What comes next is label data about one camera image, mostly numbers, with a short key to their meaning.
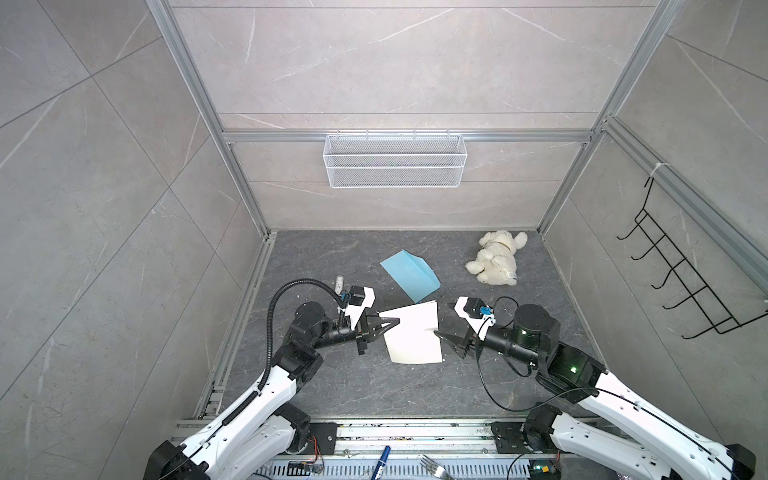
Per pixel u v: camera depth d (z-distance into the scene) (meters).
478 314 0.52
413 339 0.63
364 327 0.60
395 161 1.01
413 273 1.07
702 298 0.63
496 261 0.98
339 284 1.02
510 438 0.73
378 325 0.62
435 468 0.69
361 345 0.59
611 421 0.47
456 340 0.56
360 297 0.56
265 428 0.59
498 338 0.56
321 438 0.73
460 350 0.56
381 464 0.69
